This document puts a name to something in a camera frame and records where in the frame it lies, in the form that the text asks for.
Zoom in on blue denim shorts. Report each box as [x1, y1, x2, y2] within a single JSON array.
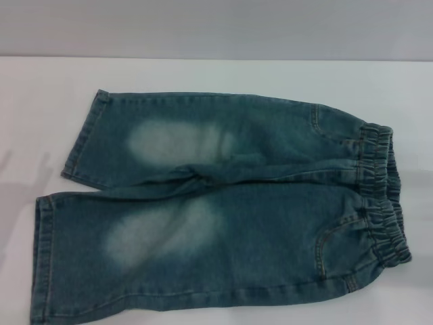
[[35, 89, 414, 325]]

